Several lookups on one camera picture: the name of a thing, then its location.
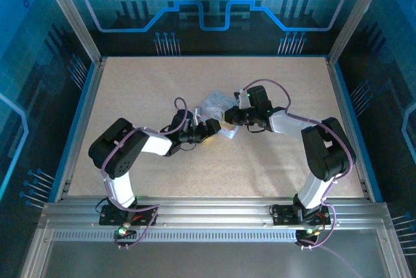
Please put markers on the grey metal panel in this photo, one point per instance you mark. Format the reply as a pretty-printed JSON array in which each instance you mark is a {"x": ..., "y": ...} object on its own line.
[{"x": 211, "y": 261}]

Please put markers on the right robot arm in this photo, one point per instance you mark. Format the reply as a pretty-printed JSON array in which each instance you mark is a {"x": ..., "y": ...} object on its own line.
[{"x": 328, "y": 154}]

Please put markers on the aluminium frame post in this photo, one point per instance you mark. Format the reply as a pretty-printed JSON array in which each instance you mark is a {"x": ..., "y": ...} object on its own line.
[
  {"x": 353, "y": 15},
  {"x": 73, "y": 15}
]

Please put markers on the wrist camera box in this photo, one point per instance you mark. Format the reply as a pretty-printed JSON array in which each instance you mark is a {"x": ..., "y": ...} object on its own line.
[
  {"x": 198, "y": 116},
  {"x": 243, "y": 98}
]

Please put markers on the led circuit board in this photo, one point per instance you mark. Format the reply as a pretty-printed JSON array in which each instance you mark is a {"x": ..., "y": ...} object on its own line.
[
  {"x": 308, "y": 232},
  {"x": 123, "y": 232}
]

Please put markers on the right LED circuit board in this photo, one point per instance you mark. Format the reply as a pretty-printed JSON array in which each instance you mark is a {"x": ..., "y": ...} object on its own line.
[{"x": 308, "y": 232}]

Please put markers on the aluminium side rail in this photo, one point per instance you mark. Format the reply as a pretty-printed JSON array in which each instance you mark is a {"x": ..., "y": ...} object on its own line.
[
  {"x": 81, "y": 128},
  {"x": 343, "y": 102}
]

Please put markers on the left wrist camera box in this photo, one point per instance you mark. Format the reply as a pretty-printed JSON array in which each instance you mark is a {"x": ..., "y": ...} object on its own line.
[{"x": 198, "y": 116}]

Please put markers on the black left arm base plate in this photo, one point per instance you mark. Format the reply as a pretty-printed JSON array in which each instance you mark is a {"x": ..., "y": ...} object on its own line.
[{"x": 110, "y": 218}]

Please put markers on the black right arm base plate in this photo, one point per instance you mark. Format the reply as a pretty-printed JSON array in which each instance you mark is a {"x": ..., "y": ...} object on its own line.
[{"x": 284, "y": 216}]

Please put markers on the aluminium front rail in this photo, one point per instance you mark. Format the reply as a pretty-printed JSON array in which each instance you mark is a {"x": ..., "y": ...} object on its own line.
[{"x": 211, "y": 209}]

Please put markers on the left LED circuit board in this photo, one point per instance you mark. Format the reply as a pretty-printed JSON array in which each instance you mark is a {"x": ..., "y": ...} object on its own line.
[{"x": 123, "y": 232}]

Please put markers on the clear zip pouch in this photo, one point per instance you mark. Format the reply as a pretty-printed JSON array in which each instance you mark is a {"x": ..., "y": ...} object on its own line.
[{"x": 216, "y": 104}]

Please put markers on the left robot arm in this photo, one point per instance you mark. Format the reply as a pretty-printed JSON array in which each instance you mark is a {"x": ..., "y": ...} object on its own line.
[{"x": 120, "y": 154}]

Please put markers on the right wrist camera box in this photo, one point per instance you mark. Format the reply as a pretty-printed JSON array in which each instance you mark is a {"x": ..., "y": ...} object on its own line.
[{"x": 243, "y": 98}]

